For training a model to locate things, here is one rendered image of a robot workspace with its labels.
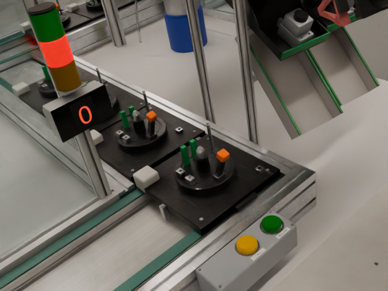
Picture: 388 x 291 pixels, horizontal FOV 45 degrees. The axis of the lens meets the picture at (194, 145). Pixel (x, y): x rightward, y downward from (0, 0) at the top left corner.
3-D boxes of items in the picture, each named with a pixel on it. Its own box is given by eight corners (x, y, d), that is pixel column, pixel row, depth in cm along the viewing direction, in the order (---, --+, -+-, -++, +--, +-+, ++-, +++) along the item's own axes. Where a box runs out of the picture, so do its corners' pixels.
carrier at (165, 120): (206, 137, 124) (198, 96, 116) (132, 184, 113) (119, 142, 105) (152, 108, 140) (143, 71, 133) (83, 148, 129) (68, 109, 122)
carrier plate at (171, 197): (280, 175, 106) (280, 168, 105) (201, 236, 95) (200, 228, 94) (209, 138, 123) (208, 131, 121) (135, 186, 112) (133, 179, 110)
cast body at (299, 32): (310, 43, 103) (320, 19, 97) (295, 51, 101) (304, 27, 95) (284, 21, 106) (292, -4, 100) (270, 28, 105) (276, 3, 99)
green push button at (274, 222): (286, 227, 93) (286, 220, 92) (272, 239, 91) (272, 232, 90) (271, 218, 96) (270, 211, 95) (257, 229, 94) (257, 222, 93)
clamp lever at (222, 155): (225, 174, 103) (230, 153, 97) (218, 179, 102) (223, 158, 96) (213, 164, 104) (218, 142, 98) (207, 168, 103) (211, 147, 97)
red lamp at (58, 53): (78, 59, 87) (70, 34, 84) (54, 70, 85) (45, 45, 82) (66, 53, 90) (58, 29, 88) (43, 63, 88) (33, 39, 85)
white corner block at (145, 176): (161, 185, 111) (158, 171, 108) (146, 195, 109) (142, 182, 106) (150, 176, 114) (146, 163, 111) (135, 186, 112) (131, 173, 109)
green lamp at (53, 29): (70, 34, 84) (61, 7, 81) (45, 44, 82) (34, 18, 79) (58, 29, 87) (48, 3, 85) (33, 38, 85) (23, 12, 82)
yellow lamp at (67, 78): (86, 83, 90) (78, 59, 87) (63, 94, 88) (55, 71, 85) (74, 76, 93) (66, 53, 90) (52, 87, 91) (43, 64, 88)
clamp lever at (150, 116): (156, 134, 120) (157, 115, 114) (150, 138, 119) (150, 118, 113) (148, 126, 121) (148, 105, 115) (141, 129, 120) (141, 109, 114)
